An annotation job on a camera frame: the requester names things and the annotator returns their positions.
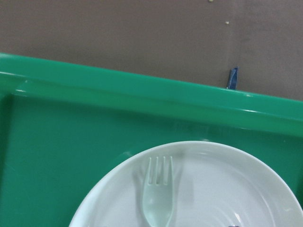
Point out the pale green plastic fork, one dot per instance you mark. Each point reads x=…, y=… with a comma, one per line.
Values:
x=158, y=192

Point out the green plastic tray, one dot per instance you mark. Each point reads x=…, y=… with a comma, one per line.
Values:
x=63, y=127

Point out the white round plate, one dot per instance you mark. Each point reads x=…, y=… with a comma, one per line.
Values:
x=215, y=185

